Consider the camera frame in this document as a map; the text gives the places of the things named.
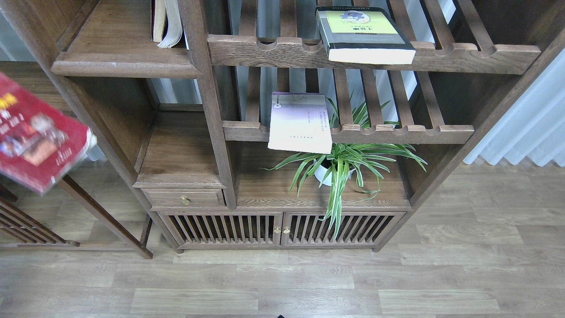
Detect red book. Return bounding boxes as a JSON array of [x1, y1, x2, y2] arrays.
[[0, 74, 97, 195]]

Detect upright books on shelf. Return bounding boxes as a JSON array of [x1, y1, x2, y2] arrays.
[[151, 0, 189, 49]]

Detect white plant pot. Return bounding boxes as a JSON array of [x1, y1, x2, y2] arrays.
[[313, 159, 355, 186]]

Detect pale purple book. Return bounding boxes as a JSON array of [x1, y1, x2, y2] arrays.
[[267, 92, 332, 154]]

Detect green spider plant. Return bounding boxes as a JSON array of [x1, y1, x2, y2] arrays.
[[272, 97, 426, 238]]

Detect dark wooden bookshelf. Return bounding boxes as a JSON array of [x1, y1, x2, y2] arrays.
[[1, 0, 564, 251]]

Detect brass cabinet door knobs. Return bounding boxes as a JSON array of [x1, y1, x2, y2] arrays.
[[274, 226, 291, 234]]

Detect brass drawer knob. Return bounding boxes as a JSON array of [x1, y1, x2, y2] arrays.
[[181, 195, 191, 205]]

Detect white curtain right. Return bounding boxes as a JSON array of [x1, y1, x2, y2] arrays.
[[464, 51, 565, 167]]

